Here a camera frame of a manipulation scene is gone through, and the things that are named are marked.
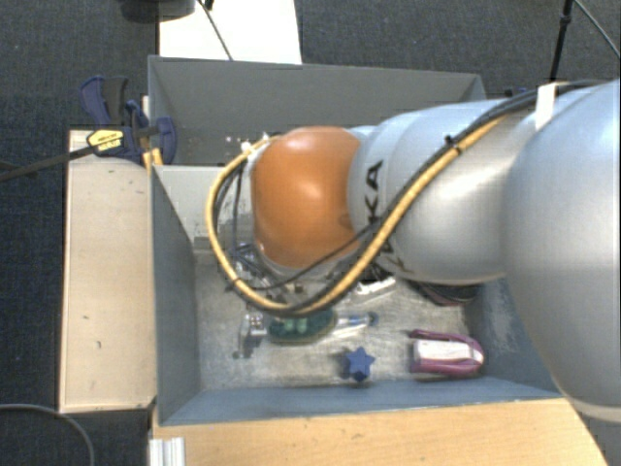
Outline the grey metal bin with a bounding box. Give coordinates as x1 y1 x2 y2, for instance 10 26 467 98
147 54 565 427

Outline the blue star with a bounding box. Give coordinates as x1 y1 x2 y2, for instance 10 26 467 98
338 346 377 383

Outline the white flat thing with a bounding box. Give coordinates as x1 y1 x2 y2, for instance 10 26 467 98
350 276 398 298

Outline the pale wood flat board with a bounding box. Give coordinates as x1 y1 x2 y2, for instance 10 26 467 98
57 128 159 414

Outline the purple and white stapler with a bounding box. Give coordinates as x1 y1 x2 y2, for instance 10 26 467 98
408 328 486 378

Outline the dark purple round thing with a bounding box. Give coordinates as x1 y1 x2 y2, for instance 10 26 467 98
410 279 482 308

